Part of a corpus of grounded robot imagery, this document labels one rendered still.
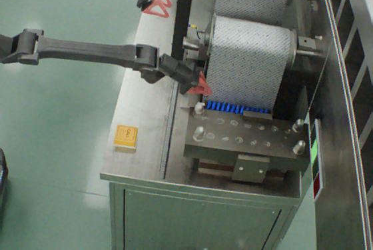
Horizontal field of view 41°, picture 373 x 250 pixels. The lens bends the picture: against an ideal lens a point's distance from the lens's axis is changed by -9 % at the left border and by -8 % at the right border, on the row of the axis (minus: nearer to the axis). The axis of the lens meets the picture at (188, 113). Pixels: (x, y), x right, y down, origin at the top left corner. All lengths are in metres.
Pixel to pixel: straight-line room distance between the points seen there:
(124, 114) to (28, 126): 1.29
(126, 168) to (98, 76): 1.68
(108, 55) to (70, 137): 1.44
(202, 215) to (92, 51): 0.67
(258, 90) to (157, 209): 0.52
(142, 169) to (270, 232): 0.53
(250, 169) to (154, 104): 0.45
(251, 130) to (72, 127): 1.54
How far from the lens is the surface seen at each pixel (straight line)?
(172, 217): 1.85
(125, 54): 1.60
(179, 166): 1.73
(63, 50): 1.59
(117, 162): 1.72
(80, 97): 3.20
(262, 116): 1.72
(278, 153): 1.65
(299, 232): 2.77
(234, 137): 1.66
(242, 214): 1.80
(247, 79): 1.68
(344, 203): 1.18
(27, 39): 1.61
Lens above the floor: 2.25
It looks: 46 degrees down
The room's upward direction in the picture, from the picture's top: 9 degrees clockwise
